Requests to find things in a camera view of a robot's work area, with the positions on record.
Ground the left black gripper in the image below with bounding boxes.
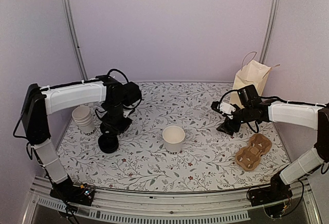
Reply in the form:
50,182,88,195
102,102,133,136

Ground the white paper coffee cup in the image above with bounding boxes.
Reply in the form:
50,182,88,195
162,125,186,154

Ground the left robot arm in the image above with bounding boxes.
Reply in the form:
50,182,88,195
13,69,142,200

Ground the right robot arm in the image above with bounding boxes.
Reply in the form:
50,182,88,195
211,85,328,201

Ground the beige paper takeout bag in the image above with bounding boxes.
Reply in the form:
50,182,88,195
233,51,280,96

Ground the stack of black lids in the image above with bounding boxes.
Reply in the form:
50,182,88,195
98,134,119,154

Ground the stack of white paper cups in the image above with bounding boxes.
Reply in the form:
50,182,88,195
71,105,96,136

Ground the brown cardboard cup carrier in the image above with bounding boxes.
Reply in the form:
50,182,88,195
235,134,272,171

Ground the floral patterned table mat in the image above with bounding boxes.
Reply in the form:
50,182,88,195
58,83,289,192

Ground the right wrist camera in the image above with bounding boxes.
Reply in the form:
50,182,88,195
211,101,237,119

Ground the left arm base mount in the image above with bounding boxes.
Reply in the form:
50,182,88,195
50,177,95,206

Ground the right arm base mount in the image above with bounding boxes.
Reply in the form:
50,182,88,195
246,173,293,207

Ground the front aluminium rail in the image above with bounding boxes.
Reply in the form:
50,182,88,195
23,177,322,223

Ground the left metal frame post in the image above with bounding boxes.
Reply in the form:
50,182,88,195
62,0,88,80

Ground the metal frame post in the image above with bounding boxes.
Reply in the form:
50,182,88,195
62,0,88,80
259,0,280,64

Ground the right metal frame post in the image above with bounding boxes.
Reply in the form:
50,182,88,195
259,0,280,64

